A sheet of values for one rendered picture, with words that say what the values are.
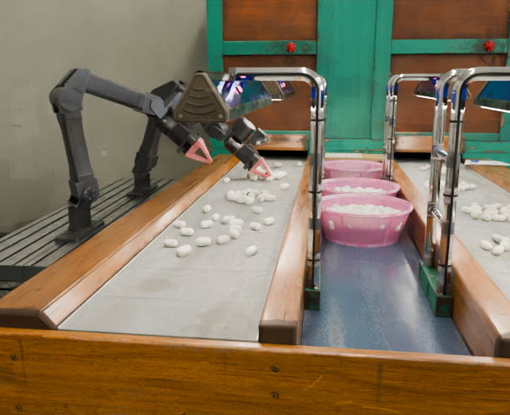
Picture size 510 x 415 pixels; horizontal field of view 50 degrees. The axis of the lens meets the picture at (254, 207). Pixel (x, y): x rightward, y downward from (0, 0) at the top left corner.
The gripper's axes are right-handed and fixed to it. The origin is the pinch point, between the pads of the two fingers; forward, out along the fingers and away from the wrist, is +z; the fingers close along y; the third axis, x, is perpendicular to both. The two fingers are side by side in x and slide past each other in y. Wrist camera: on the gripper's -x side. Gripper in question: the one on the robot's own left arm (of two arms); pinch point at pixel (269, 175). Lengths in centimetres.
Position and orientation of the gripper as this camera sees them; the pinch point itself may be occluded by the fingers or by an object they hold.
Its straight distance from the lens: 202.4
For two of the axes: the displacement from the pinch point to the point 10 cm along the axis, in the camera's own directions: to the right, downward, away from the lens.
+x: -6.5, 7.2, 2.5
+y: 1.2, -2.3, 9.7
